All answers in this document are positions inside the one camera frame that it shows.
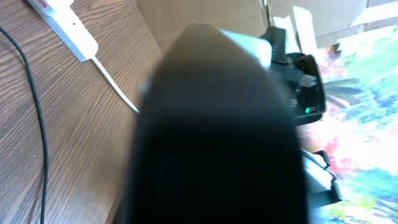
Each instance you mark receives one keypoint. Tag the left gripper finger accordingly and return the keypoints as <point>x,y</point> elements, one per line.
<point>215,141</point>

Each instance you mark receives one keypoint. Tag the teal Galaxy smartphone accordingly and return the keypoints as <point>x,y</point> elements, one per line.
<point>258,48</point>

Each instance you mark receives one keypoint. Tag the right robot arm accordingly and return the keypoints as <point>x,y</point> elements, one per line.
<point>300,74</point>

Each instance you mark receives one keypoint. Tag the white power strip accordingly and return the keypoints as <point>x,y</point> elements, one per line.
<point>67,26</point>

